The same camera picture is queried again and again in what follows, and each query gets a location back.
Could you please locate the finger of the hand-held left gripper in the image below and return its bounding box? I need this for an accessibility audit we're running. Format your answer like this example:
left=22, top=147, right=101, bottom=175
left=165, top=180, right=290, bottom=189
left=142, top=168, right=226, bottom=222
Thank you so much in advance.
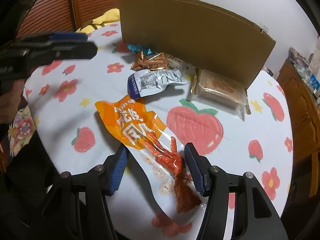
left=47, top=31, right=88, bottom=42
left=50, top=41, right=98, bottom=60

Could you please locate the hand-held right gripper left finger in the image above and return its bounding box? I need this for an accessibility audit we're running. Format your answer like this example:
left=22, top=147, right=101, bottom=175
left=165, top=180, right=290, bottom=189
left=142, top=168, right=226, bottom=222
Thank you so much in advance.
left=30, top=145, right=129, bottom=240

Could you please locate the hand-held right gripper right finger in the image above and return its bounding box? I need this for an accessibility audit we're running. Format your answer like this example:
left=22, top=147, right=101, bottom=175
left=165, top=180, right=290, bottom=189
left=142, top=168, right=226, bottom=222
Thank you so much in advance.
left=184, top=142, right=289, bottom=240

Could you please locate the orange chicken feet packet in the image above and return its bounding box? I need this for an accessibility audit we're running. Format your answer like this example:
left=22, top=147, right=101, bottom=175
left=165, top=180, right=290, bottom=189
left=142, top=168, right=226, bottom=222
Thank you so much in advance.
left=94, top=99, right=208, bottom=215

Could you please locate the blue candy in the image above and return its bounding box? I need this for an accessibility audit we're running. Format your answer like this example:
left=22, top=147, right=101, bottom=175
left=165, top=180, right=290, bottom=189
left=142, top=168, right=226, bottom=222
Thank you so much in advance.
left=126, top=44, right=153, bottom=55

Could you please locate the small brown snack packet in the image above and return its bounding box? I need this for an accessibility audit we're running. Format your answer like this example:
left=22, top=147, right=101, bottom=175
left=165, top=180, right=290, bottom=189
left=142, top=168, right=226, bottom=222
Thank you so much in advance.
left=131, top=52, right=170, bottom=71

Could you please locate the clear cake packet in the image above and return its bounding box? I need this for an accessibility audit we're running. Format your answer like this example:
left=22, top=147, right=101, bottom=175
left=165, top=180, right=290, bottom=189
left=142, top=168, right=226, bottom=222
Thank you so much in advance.
left=187, top=68, right=250, bottom=115

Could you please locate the silver packet purple edge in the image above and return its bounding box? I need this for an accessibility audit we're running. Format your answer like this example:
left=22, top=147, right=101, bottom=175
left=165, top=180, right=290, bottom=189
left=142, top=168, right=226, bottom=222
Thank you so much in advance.
left=127, top=69, right=188, bottom=100

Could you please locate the beige clear snack packet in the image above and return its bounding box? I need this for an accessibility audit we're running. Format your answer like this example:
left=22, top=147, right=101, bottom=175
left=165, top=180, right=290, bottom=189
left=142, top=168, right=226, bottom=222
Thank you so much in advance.
left=169, top=54, right=198, bottom=72

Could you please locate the brown cardboard box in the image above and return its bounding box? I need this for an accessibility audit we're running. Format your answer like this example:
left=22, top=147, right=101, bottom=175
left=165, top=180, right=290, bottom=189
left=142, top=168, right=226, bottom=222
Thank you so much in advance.
left=119, top=0, right=276, bottom=90

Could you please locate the person's left hand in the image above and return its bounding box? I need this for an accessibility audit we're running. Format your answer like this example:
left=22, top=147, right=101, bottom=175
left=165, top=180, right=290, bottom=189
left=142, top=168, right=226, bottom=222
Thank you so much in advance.
left=0, top=76, right=27, bottom=124

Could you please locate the yellow plush toy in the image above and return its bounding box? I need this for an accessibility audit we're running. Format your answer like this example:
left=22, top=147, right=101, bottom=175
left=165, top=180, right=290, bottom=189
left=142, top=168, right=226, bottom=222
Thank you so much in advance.
left=75, top=8, right=120, bottom=33

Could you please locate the fruit print white blanket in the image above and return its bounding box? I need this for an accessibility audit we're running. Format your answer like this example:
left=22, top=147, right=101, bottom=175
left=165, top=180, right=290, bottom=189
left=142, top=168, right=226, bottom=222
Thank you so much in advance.
left=22, top=22, right=294, bottom=240

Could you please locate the person's dark clothing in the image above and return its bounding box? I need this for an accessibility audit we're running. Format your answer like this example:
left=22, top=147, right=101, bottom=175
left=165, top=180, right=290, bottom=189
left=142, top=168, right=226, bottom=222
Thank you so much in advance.
left=0, top=125, right=63, bottom=240

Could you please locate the wooden cabinet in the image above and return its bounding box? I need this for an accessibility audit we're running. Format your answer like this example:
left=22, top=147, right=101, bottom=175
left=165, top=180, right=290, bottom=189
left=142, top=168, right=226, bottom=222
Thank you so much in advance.
left=275, top=60, right=320, bottom=205

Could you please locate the green patterned cloth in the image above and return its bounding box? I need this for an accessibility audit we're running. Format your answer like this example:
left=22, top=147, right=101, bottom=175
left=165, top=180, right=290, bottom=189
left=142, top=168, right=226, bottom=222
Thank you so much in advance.
left=299, top=61, right=320, bottom=93

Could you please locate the floral cloth pile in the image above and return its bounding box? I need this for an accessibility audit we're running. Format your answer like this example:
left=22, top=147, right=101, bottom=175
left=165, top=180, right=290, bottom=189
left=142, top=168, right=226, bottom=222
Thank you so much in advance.
left=287, top=47, right=310, bottom=65

